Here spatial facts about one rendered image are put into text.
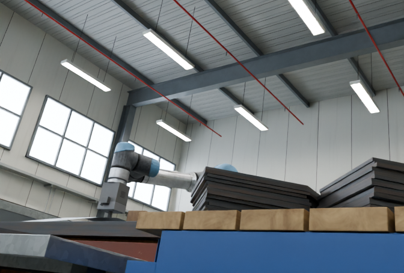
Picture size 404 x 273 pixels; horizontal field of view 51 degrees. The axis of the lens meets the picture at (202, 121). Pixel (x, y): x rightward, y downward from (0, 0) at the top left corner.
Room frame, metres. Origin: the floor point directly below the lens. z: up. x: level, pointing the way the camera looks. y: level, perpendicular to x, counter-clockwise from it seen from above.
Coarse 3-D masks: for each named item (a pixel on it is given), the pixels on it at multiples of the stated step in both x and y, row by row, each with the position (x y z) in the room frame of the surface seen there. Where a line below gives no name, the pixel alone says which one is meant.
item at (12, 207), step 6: (0, 204) 2.11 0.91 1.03; (6, 204) 2.14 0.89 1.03; (12, 204) 2.16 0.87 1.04; (12, 210) 2.17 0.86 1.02; (18, 210) 2.19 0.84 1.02; (24, 210) 2.22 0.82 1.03; (30, 210) 2.24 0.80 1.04; (36, 210) 2.27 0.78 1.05; (30, 216) 2.25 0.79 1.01; (36, 216) 2.27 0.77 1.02; (42, 216) 2.30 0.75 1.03; (48, 216) 2.33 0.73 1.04; (54, 216) 2.35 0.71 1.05
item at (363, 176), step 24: (216, 168) 0.52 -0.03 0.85; (360, 168) 0.43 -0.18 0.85; (384, 168) 0.40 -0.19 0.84; (192, 192) 0.63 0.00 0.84; (216, 192) 0.52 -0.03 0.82; (240, 192) 0.52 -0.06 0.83; (264, 192) 0.53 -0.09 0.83; (288, 192) 0.53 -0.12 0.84; (312, 192) 0.54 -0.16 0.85; (336, 192) 0.48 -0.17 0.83; (360, 192) 0.42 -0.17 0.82; (384, 192) 0.39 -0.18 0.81
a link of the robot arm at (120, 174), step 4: (112, 168) 1.57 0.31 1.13; (116, 168) 1.56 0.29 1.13; (120, 168) 1.56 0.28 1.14; (112, 172) 1.57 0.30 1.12; (116, 172) 1.56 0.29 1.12; (120, 172) 1.56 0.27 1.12; (124, 172) 1.57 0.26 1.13; (128, 172) 1.58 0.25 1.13; (112, 176) 1.56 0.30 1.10; (116, 176) 1.56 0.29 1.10; (120, 176) 1.56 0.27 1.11; (124, 176) 1.57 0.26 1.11; (128, 176) 1.59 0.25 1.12; (124, 180) 1.58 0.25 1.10
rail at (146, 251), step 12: (72, 240) 1.11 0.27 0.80; (84, 240) 1.13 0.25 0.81; (96, 240) 1.10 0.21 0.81; (108, 240) 1.07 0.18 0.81; (120, 240) 1.04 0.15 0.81; (132, 240) 1.02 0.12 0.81; (144, 240) 0.99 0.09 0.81; (156, 240) 0.97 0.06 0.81; (120, 252) 0.99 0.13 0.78; (132, 252) 0.97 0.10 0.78; (144, 252) 0.95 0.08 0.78
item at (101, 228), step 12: (12, 228) 1.30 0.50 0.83; (24, 228) 1.26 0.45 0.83; (36, 228) 1.22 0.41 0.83; (48, 228) 1.18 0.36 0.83; (60, 228) 1.15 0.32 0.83; (72, 228) 1.12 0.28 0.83; (84, 228) 1.09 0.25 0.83; (96, 228) 1.06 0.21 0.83; (108, 228) 1.03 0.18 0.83; (120, 228) 1.00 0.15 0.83; (132, 228) 0.98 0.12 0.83
